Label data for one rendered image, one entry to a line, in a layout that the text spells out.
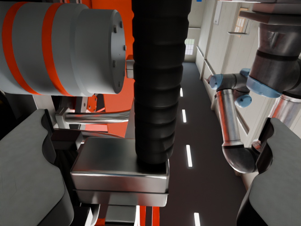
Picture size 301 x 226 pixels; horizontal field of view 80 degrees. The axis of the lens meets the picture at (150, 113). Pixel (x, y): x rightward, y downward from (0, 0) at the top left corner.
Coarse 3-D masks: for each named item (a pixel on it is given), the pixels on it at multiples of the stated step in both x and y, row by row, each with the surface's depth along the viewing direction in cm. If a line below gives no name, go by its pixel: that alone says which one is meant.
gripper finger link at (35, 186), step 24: (24, 120) 9; (48, 120) 10; (0, 144) 8; (24, 144) 8; (48, 144) 8; (0, 168) 7; (24, 168) 7; (48, 168) 7; (0, 192) 6; (24, 192) 6; (48, 192) 6; (0, 216) 5; (24, 216) 5; (48, 216) 5; (72, 216) 7
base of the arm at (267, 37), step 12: (264, 24) 53; (264, 36) 54; (276, 36) 52; (288, 36) 49; (300, 36) 48; (264, 48) 55; (276, 48) 53; (288, 48) 51; (300, 48) 51; (288, 60) 53
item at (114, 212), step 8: (128, 120) 31; (128, 128) 29; (128, 136) 28; (112, 208) 18; (120, 208) 18; (128, 208) 18; (136, 208) 18; (112, 216) 18; (120, 216) 18; (128, 216) 18; (136, 216) 18; (112, 224) 17; (120, 224) 17; (128, 224) 17; (136, 224) 19
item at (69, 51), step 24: (0, 24) 23; (24, 24) 23; (48, 24) 23; (72, 24) 23; (96, 24) 23; (120, 24) 29; (0, 48) 23; (24, 48) 23; (48, 48) 23; (72, 48) 23; (96, 48) 23; (120, 48) 30; (0, 72) 24; (24, 72) 24; (48, 72) 24; (72, 72) 24; (96, 72) 25; (120, 72) 31
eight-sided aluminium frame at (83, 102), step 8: (56, 0) 46; (64, 0) 48; (72, 0) 45; (80, 0) 48; (64, 96) 52; (72, 96) 55; (80, 96) 52; (64, 104) 52; (72, 104) 55; (80, 104) 52; (80, 112) 51; (72, 128) 50; (80, 128) 50
